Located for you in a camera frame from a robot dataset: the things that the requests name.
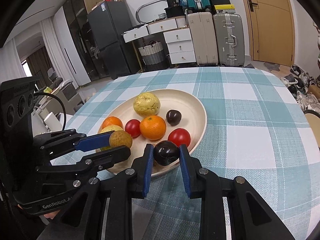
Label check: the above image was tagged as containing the brown longan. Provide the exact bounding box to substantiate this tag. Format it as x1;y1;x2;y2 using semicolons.
109;131;132;148

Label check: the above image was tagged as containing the green guava fruit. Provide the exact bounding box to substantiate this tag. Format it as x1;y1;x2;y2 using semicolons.
99;125;124;152

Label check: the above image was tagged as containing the orange mandarin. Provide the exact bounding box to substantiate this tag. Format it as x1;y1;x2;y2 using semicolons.
140;115;167;141
101;116;123;129

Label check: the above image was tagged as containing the red tomato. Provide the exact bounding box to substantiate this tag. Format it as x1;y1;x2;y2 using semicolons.
125;119;140;138
168;128;191;147

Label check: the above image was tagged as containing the dark plum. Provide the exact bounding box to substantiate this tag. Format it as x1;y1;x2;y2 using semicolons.
153;140;180;166
166;109;182;126

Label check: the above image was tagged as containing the yellow-green guava fruit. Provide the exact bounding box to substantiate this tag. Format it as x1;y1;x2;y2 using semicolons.
133;92;161;118

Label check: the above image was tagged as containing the person's left hand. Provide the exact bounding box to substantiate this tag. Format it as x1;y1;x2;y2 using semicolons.
17;204;60;219

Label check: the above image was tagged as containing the teal plaid tablecloth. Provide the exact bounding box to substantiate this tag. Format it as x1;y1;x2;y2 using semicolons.
67;67;319;239

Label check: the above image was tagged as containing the cream round plate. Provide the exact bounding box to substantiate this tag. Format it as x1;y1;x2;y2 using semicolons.
98;89;207;174

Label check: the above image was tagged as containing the glass door wardrobe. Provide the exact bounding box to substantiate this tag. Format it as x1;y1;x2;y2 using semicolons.
63;0;108;81

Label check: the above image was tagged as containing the woven laundry basket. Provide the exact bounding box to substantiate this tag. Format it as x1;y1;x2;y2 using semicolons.
138;41;168;72

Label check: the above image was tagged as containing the round cream stool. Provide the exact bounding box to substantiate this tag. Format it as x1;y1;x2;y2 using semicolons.
304;109;320;147

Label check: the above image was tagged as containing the black refrigerator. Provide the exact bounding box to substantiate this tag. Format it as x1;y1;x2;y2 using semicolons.
87;1;140;79

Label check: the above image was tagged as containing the white drawer desk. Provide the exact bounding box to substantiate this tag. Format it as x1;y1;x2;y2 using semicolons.
123;16;196;64

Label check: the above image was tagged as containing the beige suitcase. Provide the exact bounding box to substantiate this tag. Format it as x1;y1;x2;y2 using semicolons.
187;12;219;65

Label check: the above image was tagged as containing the silver suitcase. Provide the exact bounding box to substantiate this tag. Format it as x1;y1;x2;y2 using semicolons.
213;13;245;67

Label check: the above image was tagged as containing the yellow black box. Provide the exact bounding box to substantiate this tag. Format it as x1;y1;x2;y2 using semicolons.
214;4;236;14

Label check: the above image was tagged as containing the wooden door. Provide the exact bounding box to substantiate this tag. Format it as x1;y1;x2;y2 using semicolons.
243;0;295;66

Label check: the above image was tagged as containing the black cable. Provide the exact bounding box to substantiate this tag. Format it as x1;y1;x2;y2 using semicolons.
34;92;68;131

